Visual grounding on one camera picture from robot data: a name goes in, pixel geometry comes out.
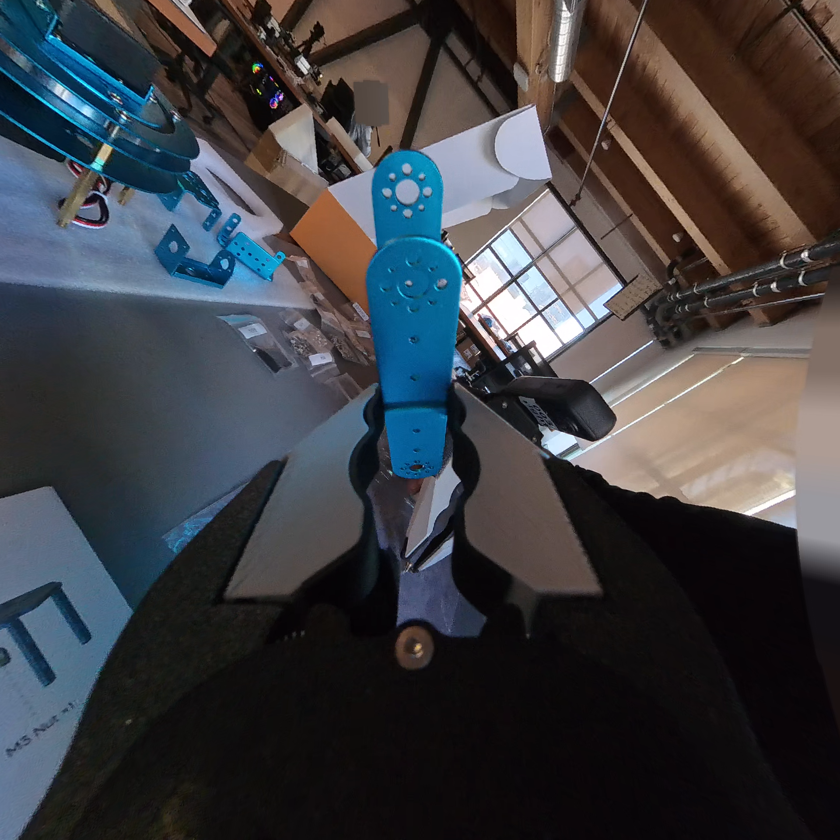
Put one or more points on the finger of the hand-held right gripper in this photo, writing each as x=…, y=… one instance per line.
x=420, y=518
x=446, y=518

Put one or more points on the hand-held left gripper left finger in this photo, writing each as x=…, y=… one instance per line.
x=302, y=525

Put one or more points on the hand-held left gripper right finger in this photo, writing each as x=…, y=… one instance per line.
x=531, y=525

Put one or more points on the white foam sheet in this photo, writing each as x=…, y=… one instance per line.
x=39, y=229

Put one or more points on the small blue U bracket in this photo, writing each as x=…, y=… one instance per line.
x=190, y=266

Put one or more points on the wooden edged desk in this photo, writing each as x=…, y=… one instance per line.
x=200, y=29

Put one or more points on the blue perforated bracket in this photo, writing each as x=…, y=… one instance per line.
x=259, y=259

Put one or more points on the pile of small hardware packets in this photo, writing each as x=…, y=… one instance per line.
x=308, y=341

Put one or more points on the narrow metal air duct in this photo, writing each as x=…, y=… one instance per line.
x=564, y=39

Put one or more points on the small open cardboard box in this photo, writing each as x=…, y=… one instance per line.
x=289, y=151

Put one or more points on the black ceiling pipes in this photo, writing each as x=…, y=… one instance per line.
x=741, y=282

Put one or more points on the paned window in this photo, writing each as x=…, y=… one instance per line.
x=544, y=282

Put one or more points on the blue acrylic robot base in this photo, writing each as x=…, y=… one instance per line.
x=98, y=98

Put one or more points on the white instruction booklet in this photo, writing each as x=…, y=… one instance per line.
x=46, y=590

